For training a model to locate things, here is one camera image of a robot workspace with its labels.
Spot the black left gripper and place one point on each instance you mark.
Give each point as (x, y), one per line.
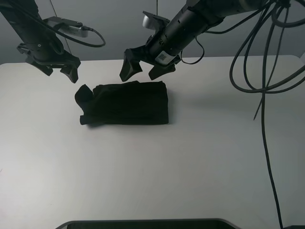
(48, 53)

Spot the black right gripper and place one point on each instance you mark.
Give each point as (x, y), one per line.
(161, 49)

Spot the black printed t-shirt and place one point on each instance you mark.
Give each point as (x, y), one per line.
(132, 103)

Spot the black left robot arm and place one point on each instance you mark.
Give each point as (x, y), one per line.
(23, 16)

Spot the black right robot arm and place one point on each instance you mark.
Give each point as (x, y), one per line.
(215, 11)

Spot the black robot base panel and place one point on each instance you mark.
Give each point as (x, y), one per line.
(149, 224)

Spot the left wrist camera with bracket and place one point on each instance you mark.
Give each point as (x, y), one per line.
(66, 26)

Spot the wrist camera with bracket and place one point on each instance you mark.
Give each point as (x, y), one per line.
(66, 26)
(154, 22)

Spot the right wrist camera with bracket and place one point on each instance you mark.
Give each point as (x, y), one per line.
(154, 22)

